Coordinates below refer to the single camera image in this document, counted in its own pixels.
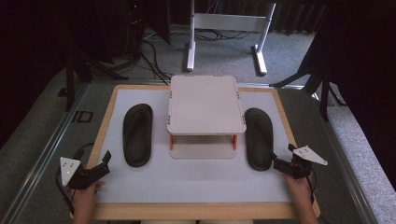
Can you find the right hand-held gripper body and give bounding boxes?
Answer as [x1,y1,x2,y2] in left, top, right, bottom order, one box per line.
[273,145,329,181]

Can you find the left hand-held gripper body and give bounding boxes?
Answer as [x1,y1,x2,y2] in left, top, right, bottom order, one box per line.
[59,157,111,190]

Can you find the person's right hand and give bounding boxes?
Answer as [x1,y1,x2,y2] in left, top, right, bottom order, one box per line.
[282,173,313,201]

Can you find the person's left hand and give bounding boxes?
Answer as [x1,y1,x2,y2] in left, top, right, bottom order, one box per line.
[71,181,106,205]

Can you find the black tripod stand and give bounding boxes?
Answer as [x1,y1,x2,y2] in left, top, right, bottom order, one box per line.
[268,59,348,121]
[63,43,129,112]

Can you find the white two-tier shoe rack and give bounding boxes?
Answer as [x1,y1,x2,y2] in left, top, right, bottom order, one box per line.
[166,74,248,161]

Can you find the dark curtain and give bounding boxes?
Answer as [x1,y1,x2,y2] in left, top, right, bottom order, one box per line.
[0,0,115,148]
[306,0,396,181]

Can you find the dark computer tower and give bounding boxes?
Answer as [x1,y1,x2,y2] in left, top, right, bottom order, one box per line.
[116,0,148,62]

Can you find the metal floor rail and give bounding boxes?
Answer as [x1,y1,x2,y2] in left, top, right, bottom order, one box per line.
[0,83,90,224]
[314,92,379,224]

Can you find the black floor cables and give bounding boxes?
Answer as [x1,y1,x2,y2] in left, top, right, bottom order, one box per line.
[136,26,251,86]

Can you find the white metal desk frame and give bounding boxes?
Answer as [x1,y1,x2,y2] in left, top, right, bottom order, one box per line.
[185,0,277,77]

